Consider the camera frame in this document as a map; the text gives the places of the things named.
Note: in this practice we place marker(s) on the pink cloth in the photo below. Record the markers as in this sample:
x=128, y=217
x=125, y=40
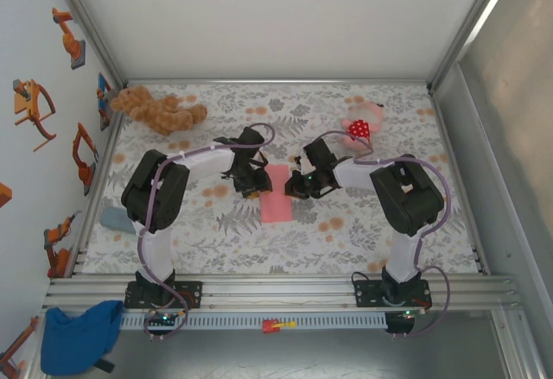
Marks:
x=276, y=210

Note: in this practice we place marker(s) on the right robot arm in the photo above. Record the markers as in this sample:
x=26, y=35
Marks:
x=406, y=206

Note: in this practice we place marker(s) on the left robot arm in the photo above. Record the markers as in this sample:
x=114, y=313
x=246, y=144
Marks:
x=173, y=197

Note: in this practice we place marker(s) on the pink plush doll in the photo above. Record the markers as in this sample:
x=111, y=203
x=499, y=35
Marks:
x=358, y=128

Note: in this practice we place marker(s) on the floral tablecloth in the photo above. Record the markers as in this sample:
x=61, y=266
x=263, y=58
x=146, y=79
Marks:
x=302, y=107

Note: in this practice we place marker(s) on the brown teddy bear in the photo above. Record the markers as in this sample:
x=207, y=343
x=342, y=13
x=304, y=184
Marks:
x=160, y=111

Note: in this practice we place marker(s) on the red yellow connector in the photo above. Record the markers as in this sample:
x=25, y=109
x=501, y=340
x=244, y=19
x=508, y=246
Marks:
x=272, y=326

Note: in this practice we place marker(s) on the light blue block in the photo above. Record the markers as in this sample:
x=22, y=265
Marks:
x=114, y=218

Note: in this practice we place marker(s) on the circuit board with green light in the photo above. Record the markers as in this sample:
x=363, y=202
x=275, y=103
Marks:
x=166, y=318
x=402, y=325

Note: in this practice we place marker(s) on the blue orange robot sticker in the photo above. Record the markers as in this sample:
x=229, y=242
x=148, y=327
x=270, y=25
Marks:
x=103, y=102

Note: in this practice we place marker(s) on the orange gripper sticker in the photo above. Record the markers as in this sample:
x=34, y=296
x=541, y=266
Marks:
x=28, y=102

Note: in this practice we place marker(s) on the blue cloth cap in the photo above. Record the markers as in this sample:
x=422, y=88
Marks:
x=73, y=340

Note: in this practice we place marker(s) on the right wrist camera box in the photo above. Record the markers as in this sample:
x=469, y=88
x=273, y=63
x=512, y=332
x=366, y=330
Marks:
x=306, y=164

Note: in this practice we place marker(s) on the aluminum back rail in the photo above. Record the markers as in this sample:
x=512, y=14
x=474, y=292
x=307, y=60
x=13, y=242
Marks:
x=276, y=81

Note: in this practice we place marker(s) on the aluminum mounting rail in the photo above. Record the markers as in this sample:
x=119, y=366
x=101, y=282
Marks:
x=281, y=292

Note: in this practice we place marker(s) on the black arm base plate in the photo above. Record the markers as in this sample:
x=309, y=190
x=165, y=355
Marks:
x=192, y=294
x=365, y=294

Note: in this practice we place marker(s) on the aluminum frame post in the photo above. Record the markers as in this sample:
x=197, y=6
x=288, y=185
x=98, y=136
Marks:
x=471, y=25
x=86, y=25

